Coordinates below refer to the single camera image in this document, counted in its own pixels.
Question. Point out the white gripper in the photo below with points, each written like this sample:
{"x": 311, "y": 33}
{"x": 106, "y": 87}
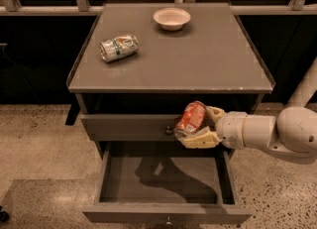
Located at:
{"x": 231, "y": 129}

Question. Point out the red coke can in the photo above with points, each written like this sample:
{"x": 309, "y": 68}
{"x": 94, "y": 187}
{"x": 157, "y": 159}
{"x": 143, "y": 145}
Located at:
{"x": 191, "y": 120}

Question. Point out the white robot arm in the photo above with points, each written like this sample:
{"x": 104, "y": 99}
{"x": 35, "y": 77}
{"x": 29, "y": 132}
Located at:
{"x": 290, "y": 136}

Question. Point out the brass top drawer knob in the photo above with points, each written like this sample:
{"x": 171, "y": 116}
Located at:
{"x": 169, "y": 130}

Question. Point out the brass drawer knob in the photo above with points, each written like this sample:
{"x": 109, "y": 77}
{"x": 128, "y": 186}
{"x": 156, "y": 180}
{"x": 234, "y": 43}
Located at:
{"x": 168, "y": 221}
{"x": 169, "y": 130}

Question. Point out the open middle drawer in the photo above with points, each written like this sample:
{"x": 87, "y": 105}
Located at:
{"x": 148, "y": 181}

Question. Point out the grey drawer cabinet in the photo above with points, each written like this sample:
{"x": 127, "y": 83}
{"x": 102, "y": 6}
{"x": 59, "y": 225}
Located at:
{"x": 211, "y": 59}

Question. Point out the brass middle drawer knob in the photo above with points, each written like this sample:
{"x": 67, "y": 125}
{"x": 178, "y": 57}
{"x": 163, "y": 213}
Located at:
{"x": 168, "y": 221}

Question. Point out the closed top drawer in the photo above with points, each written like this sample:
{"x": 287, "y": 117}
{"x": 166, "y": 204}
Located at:
{"x": 129, "y": 127}

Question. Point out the green white soda can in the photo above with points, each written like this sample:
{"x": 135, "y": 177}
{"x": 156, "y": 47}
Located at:
{"x": 119, "y": 47}

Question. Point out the white bowl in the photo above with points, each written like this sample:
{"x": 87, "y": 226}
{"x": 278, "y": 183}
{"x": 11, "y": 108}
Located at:
{"x": 172, "y": 19}

